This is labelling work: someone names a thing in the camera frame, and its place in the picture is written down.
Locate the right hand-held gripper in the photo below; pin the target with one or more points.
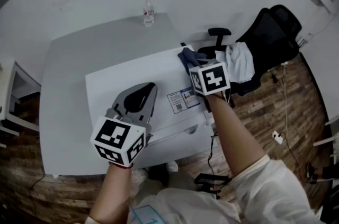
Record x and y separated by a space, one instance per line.
212 80

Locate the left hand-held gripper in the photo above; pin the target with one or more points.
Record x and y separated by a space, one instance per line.
116 138

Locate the dark blue cloth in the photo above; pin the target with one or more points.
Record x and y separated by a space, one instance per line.
189 54

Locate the white microwave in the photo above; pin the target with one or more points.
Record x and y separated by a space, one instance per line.
127 72

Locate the person's left forearm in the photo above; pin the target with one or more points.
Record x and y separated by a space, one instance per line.
114 191

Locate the person's right forearm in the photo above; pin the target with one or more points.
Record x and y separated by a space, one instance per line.
230 138

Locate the white garment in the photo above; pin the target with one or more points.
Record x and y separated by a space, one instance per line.
238 61

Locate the person's left white shoe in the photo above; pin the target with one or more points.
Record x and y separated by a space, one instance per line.
139 175

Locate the person's white shoe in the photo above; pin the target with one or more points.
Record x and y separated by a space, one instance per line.
139 175
172 166

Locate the person's right white shoe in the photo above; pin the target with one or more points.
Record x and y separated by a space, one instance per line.
172 166

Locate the black office chair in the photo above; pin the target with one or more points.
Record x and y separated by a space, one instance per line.
275 32

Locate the white table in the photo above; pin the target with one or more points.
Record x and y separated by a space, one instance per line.
66 58

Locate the white power strip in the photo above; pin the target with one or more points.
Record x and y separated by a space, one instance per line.
278 137

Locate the clear plastic water bottle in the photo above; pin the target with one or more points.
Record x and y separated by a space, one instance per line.
149 13

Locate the black router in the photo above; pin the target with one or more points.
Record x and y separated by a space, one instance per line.
302 41

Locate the black battery pack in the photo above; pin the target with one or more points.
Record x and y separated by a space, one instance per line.
212 180

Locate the teal-edged badge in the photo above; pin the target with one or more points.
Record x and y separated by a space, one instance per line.
147 215

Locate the white side desk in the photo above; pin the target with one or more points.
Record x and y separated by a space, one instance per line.
8 90

